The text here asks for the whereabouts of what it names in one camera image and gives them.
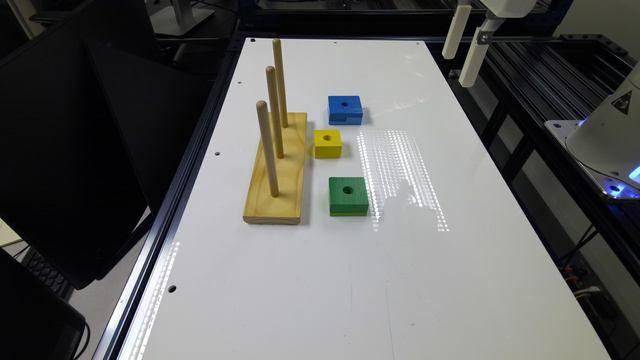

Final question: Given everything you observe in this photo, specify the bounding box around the black monitor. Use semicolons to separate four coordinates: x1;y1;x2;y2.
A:
1;0;211;289

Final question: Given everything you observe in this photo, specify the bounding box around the green wooden block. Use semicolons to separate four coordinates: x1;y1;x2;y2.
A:
329;177;369;216

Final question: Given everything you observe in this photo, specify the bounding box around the wooden peg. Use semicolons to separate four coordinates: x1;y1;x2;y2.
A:
272;38;288;128
256;100;279;197
265;66;284;159

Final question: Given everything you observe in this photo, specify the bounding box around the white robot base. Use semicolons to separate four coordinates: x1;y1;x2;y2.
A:
545;67;639;202

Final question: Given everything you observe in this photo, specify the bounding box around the black laptop corner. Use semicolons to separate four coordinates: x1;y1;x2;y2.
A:
1;251;85;360

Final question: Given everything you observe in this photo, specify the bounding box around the black keyboard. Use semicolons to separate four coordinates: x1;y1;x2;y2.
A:
21;248;72;301

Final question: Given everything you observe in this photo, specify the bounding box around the middle wooden peg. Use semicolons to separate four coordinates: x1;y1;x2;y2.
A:
265;66;284;159

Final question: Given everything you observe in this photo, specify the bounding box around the wooden peg base board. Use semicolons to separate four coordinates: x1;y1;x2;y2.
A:
243;112;307;225

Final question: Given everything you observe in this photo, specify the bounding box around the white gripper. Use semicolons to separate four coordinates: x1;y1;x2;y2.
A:
442;0;537;88

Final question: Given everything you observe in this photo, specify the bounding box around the blue wooden block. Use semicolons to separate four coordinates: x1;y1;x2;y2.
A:
328;96;363;125

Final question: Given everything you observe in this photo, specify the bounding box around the front wooden peg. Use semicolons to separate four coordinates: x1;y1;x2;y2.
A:
256;100;279;197

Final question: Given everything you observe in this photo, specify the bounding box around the silver monitor stand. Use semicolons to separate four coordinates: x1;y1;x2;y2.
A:
150;0;215;36

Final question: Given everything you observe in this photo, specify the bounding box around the rear wooden peg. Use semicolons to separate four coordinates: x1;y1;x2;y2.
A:
272;38;288;128

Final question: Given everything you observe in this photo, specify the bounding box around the yellow wooden block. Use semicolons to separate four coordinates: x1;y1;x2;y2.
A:
314;130;342;159

